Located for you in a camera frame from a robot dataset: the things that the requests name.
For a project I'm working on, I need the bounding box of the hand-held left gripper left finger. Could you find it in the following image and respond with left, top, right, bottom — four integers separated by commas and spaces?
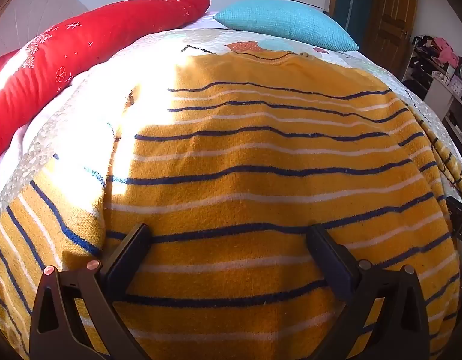
28, 222, 153, 360

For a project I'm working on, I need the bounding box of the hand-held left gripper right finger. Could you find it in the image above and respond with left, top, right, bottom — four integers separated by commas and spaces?
305, 223, 431, 360

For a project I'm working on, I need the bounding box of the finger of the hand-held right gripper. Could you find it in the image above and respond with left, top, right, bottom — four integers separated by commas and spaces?
446, 196, 462, 249

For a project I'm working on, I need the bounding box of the yellow striped towel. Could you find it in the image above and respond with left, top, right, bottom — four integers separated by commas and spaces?
0, 50, 462, 360

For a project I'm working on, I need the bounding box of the cluttered shelf unit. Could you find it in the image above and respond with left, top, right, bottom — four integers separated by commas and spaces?
401, 35, 462, 166

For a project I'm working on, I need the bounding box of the heart print quilt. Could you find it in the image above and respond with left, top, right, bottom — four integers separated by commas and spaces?
0, 9, 462, 233

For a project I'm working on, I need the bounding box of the pink cloth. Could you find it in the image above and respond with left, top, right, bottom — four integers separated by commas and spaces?
433, 37, 460, 67

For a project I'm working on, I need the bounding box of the long red cushion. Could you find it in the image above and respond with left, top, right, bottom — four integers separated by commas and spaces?
0, 0, 211, 158

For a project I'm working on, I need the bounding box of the brown wooden door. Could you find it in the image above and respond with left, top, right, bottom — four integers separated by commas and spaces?
366, 0, 419, 79

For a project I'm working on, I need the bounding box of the turquoise pillow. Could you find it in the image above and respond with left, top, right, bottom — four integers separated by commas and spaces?
213, 0, 360, 52

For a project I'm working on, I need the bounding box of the pale bed headboard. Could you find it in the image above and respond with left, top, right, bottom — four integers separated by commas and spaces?
0, 0, 90, 64

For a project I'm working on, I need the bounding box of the teal wall panel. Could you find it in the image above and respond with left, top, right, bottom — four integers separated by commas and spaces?
334, 0, 374, 42

